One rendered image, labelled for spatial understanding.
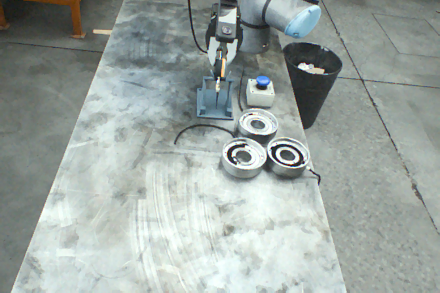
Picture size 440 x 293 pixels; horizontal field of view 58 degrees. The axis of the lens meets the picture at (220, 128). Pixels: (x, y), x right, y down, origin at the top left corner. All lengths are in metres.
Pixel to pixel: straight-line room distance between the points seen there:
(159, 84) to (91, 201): 0.45
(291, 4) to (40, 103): 1.61
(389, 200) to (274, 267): 1.48
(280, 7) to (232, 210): 0.68
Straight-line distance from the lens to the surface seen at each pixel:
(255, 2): 1.33
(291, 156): 1.00
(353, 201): 2.13
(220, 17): 0.96
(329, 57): 2.38
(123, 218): 0.85
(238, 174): 0.91
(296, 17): 1.25
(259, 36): 1.38
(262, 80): 1.13
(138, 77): 1.20
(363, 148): 2.45
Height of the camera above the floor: 1.49
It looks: 41 degrees down
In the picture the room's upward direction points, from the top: 10 degrees clockwise
